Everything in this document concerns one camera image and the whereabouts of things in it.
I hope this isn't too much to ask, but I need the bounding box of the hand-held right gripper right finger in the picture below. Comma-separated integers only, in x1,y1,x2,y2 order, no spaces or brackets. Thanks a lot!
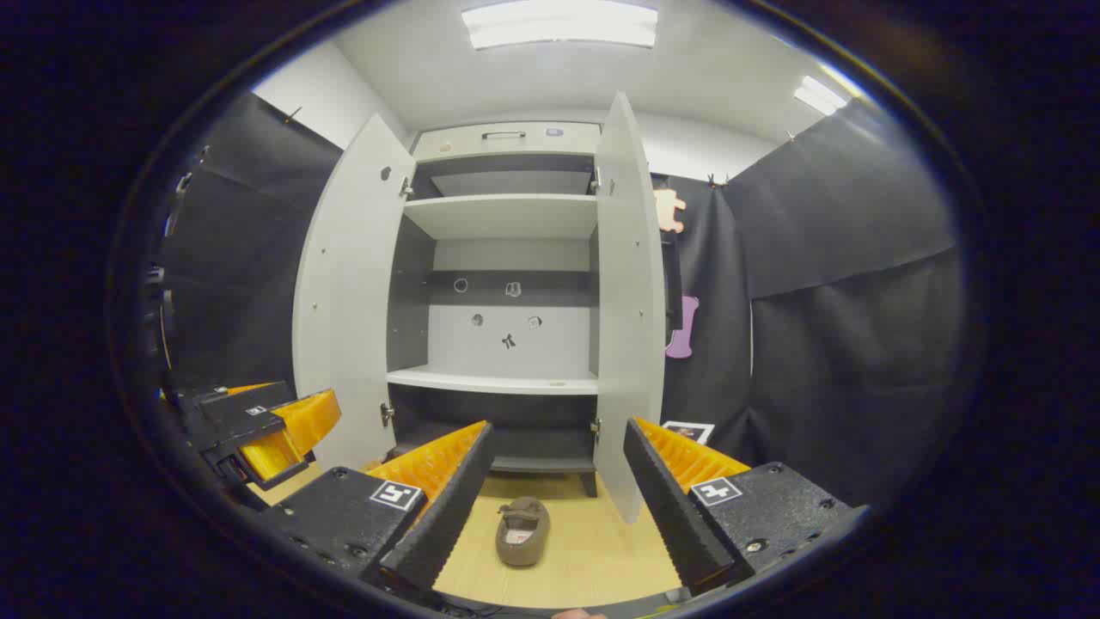
623,417,869,596

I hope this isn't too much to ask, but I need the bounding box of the brown fuzzy shoe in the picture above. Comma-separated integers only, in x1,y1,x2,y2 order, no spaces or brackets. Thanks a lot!
495,496,551,568

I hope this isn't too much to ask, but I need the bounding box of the black backdrop cloth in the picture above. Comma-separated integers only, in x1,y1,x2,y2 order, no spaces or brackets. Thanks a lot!
159,90,963,508

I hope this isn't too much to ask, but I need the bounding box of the white shoe cabinet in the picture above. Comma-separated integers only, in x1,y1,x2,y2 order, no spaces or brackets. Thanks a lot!
382,120,602,499

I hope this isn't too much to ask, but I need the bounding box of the white cabinet door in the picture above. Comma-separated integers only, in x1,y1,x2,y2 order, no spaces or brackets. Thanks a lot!
591,90,667,525
292,113,419,472

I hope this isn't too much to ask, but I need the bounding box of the long ceiling light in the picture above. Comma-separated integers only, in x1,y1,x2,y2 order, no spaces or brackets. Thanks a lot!
462,0,659,50

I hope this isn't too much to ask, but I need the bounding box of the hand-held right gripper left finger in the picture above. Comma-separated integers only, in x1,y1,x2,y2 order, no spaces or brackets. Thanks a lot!
258,420,497,594

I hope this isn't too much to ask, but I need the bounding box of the small ceiling light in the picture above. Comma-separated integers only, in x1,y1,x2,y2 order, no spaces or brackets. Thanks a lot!
793,75,849,116

